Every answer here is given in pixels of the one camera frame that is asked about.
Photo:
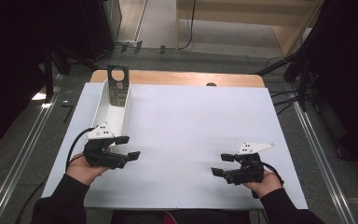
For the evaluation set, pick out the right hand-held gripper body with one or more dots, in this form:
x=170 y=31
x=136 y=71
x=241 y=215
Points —
x=247 y=169

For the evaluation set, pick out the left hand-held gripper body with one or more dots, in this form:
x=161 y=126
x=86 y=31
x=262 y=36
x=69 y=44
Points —
x=102 y=154

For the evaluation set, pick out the white plastic bin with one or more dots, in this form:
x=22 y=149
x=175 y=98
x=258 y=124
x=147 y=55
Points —
x=112 y=116

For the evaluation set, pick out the patterned dark phone case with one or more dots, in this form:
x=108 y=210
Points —
x=118 y=90

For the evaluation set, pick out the person's right hand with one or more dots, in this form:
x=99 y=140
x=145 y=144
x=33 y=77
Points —
x=265 y=186

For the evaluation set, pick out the person's left hand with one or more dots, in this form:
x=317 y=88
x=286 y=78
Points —
x=82 y=171

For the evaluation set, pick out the person's dark clothing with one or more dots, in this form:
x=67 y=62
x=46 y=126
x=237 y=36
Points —
x=199 y=217

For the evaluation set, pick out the small black angled tool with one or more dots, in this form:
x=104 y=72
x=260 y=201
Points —
x=68 y=110

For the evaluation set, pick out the small dark round knob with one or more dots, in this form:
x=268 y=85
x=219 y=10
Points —
x=211 y=84

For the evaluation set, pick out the black metal stand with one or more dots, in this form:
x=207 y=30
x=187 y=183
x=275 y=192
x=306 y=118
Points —
x=301 y=68
x=51 y=68

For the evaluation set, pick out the black cabinet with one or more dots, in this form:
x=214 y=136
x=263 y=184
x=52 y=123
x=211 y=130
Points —
x=101 y=28

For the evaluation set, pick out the metal floor rail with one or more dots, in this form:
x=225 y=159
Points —
x=18 y=165
x=323 y=161

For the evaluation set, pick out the light wooden frame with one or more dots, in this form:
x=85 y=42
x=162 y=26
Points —
x=292 y=28

